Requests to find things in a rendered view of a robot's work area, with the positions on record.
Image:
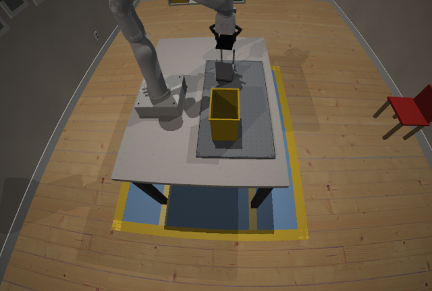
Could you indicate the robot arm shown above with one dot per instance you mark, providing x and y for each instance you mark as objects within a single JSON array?
[{"x": 144, "y": 51}]

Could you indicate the olive-yellow open-top bin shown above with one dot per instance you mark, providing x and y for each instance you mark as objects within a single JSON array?
[{"x": 224, "y": 113}]

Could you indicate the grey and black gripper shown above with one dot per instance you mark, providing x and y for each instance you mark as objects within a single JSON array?
[{"x": 225, "y": 25}]

